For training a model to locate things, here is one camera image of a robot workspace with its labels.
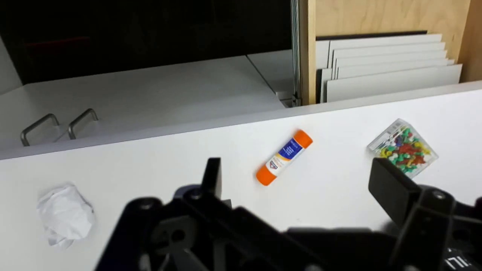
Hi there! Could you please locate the clear box of push pins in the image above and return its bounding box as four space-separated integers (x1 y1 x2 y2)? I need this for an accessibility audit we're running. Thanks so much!
366 117 440 177

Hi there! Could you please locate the crumpled white paper ball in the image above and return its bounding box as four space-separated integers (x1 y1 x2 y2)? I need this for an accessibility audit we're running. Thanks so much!
35 181 96 248

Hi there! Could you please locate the white cabinet front panel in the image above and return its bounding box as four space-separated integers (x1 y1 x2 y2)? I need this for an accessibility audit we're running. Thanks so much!
0 52 303 162

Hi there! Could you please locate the orange white glue stick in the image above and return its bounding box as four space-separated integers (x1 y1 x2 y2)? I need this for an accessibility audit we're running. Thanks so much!
255 127 315 187

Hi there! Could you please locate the metal cabinet handle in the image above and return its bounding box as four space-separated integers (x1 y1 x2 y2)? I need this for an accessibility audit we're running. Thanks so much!
66 106 99 141
20 111 63 147

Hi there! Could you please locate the open wooden drawer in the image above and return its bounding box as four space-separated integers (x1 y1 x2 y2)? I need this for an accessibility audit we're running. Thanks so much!
289 0 482 106

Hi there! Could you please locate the white sheet in drawer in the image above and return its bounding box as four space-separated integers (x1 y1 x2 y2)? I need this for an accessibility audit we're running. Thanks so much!
336 58 456 79
327 40 447 59
315 32 444 84
324 62 464 103
331 47 450 69

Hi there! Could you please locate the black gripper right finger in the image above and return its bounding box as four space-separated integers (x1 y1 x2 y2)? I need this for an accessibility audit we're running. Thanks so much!
368 156 482 271

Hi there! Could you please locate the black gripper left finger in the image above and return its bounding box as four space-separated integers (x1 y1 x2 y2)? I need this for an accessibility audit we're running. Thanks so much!
95 156 322 271

